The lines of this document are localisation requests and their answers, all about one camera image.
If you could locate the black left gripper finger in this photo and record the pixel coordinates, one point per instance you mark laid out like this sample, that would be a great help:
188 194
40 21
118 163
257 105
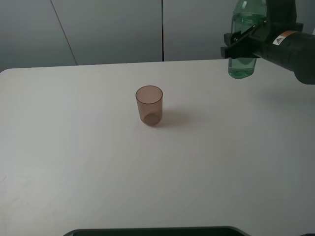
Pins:
238 50

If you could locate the green transparent water bottle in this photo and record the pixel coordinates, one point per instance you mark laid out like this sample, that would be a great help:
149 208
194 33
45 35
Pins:
246 14

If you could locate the dark robot arm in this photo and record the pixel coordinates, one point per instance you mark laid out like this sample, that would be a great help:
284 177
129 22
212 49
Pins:
297 54

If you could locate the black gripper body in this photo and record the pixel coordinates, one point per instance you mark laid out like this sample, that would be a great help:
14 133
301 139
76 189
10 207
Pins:
280 22

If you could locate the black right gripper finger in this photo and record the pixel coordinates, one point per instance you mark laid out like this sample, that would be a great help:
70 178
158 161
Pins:
251 35

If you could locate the pink transparent plastic cup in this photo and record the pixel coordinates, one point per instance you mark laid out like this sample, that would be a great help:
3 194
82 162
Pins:
149 102

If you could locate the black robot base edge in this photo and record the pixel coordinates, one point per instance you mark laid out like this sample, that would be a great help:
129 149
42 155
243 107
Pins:
181 231

